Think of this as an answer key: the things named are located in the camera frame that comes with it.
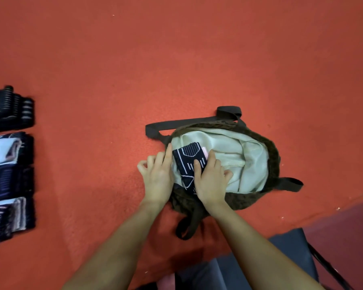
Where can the person's left hand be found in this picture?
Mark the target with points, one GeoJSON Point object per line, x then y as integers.
{"type": "Point", "coordinates": [158, 178]}

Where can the person's right hand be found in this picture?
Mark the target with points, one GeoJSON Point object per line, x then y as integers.
{"type": "Point", "coordinates": [213, 184]}

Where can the single pale pink sock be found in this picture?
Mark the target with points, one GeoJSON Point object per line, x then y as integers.
{"type": "Point", "coordinates": [204, 152]}

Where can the single black white-patterned sock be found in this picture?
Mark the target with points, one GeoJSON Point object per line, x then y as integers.
{"type": "Point", "coordinates": [184, 157]}

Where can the single navy striped sock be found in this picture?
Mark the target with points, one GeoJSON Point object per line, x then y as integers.
{"type": "Point", "coordinates": [12, 181]}

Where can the person's right forearm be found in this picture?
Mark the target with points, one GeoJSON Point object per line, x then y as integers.
{"type": "Point", "coordinates": [257, 253]}

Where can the person's left forearm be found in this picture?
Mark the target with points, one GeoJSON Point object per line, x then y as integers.
{"type": "Point", "coordinates": [112, 253]}

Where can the person's pale blue clothing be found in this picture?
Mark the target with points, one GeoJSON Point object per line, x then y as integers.
{"type": "Point", "coordinates": [212, 276]}

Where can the dark grey seat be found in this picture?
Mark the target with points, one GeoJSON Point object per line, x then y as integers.
{"type": "Point", "coordinates": [290, 250]}

